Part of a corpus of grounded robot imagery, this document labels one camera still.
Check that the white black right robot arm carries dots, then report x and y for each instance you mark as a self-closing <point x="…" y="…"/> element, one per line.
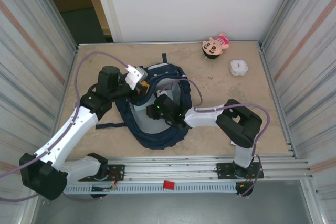
<point x="239" y="124"/>

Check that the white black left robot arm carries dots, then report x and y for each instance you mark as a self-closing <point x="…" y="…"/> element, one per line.
<point x="71" y="132"/>

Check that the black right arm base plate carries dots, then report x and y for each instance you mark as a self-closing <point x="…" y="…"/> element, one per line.
<point x="223" y="169"/>

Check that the navy blue backpack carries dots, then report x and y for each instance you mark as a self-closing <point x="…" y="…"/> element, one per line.
<point x="157" y="140"/>

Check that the pink plush doll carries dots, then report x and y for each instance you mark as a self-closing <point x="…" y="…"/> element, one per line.
<point x="212" y="47"/>

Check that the white door frame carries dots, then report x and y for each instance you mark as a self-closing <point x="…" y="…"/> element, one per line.
<point x="105" y="11"/>

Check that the aluminium rail frame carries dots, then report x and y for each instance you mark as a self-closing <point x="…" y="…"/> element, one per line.
<point x="170" y="167"/>

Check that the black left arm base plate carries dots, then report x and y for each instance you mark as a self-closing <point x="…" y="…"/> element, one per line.
<point x="118" y="169"/>

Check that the small white box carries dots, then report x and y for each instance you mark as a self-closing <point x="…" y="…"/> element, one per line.
<point x="239" y="68"/>

